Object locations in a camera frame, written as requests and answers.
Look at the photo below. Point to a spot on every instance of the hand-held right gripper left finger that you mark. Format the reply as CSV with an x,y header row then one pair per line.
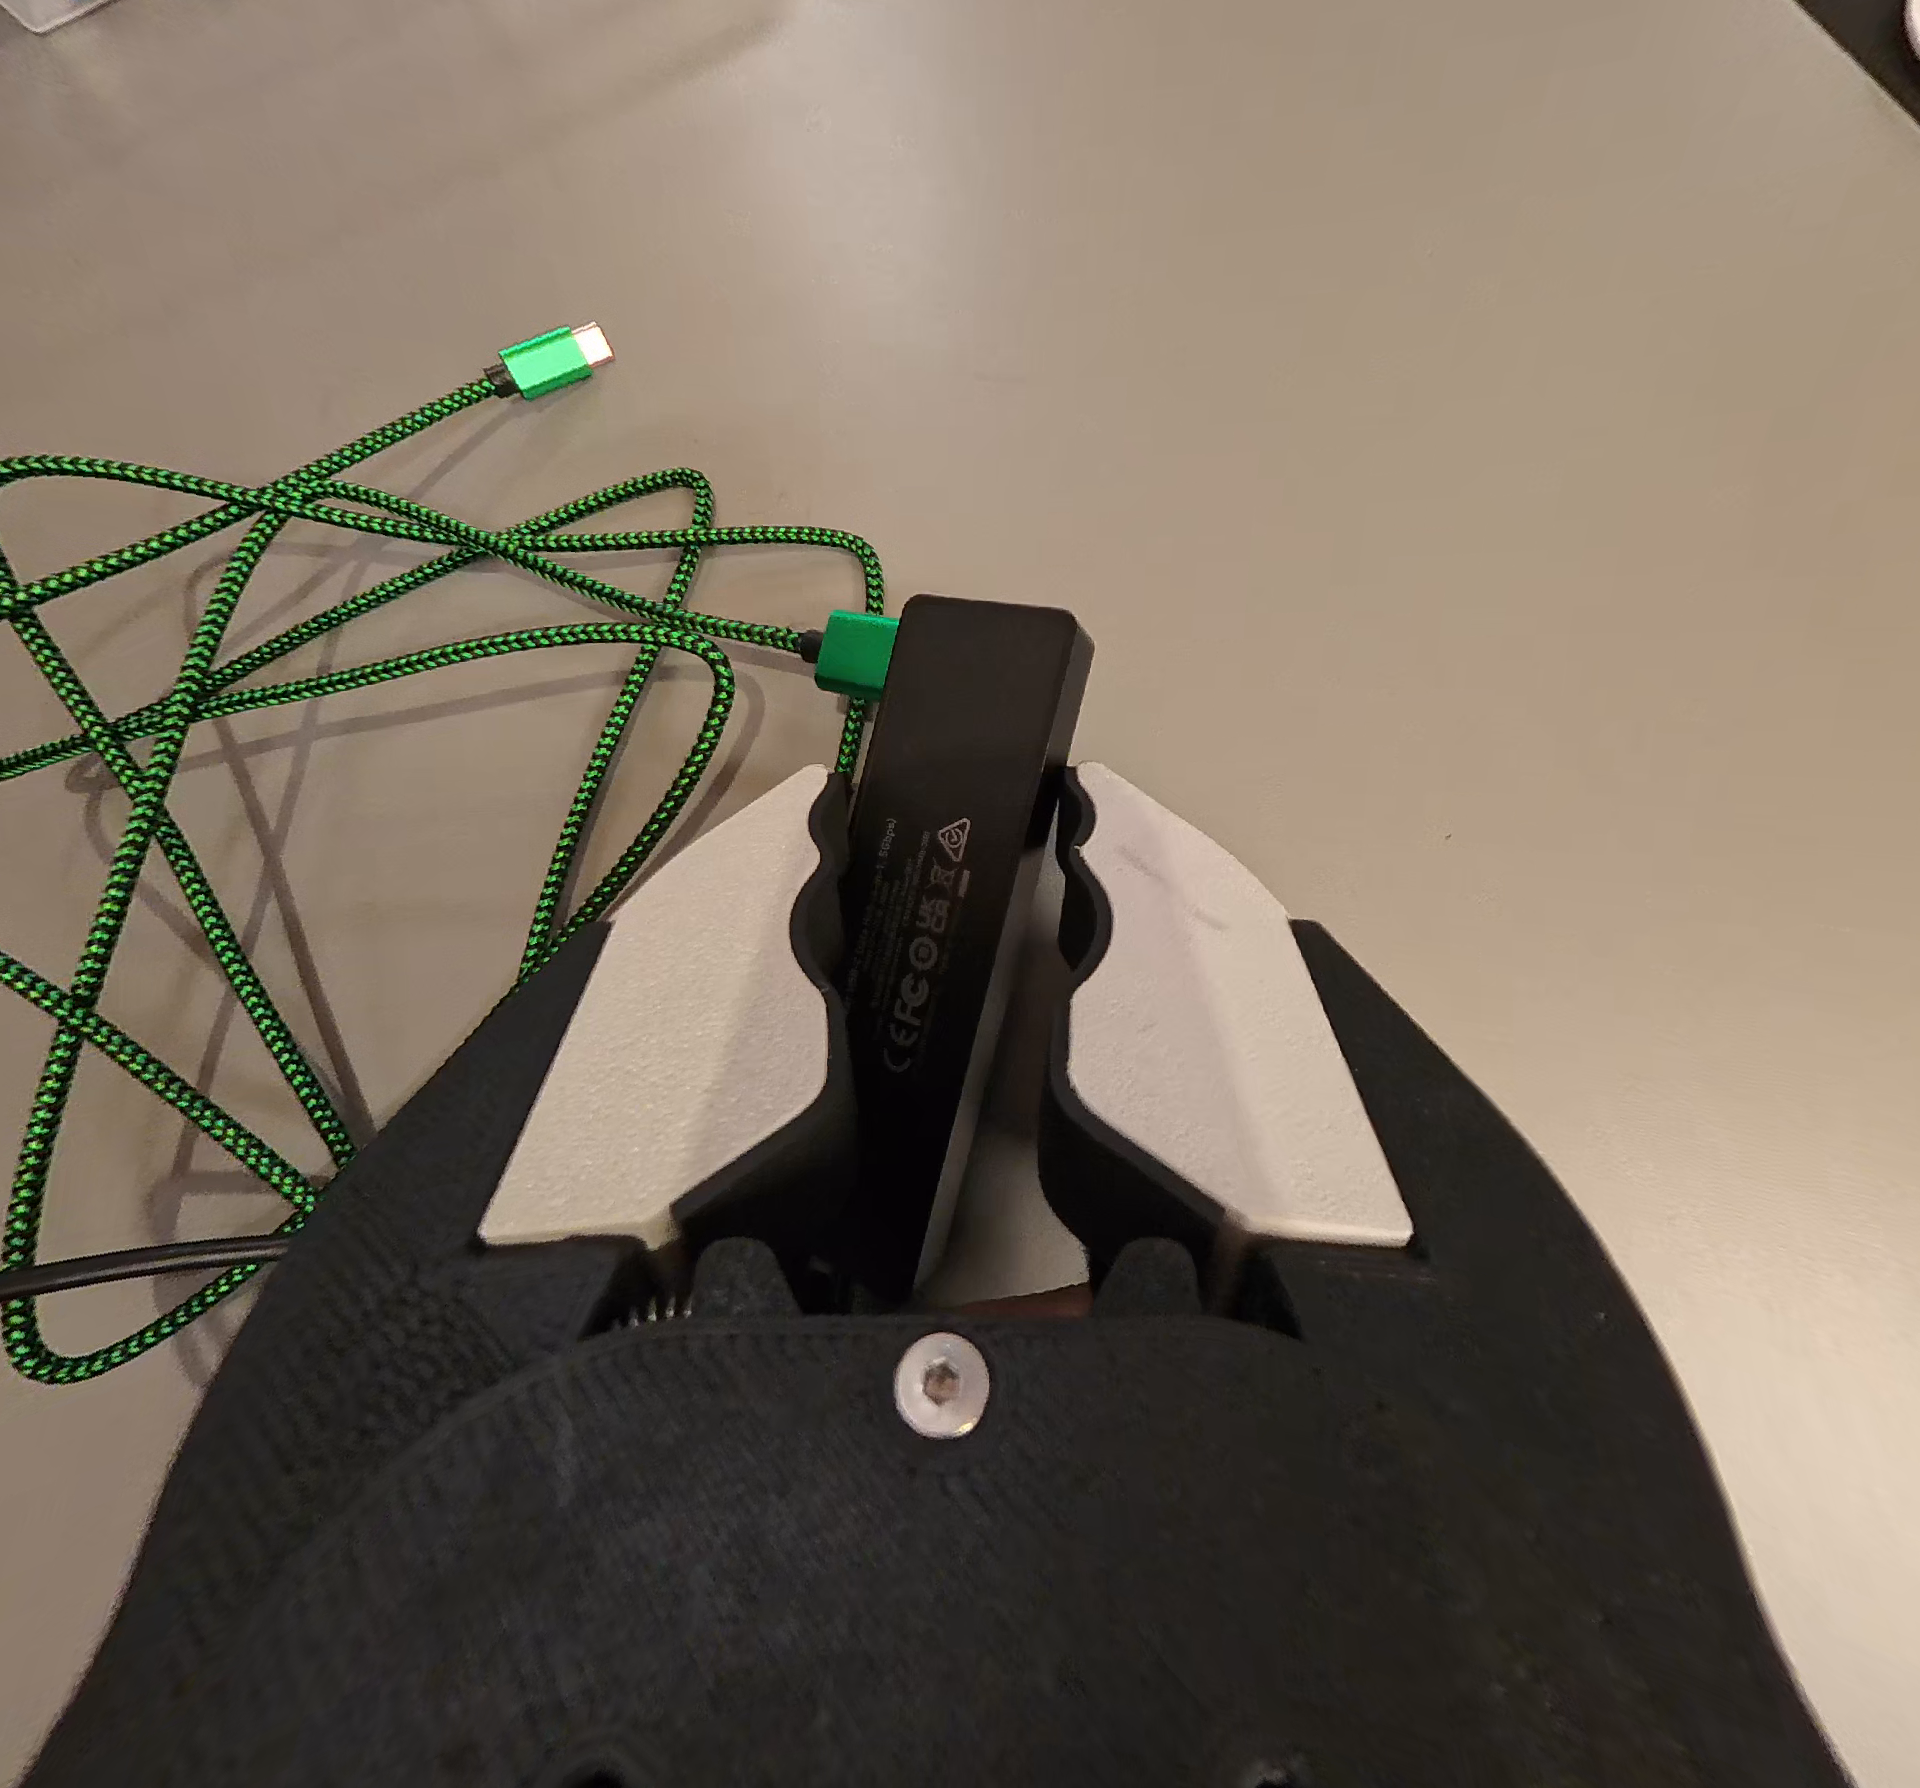
x,y
675,1054

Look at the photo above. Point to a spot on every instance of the black USB hub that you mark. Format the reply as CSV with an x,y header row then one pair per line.
x,y
960,842

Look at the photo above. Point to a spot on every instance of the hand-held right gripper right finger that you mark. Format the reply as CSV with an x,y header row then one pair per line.
x,y
1231,1054

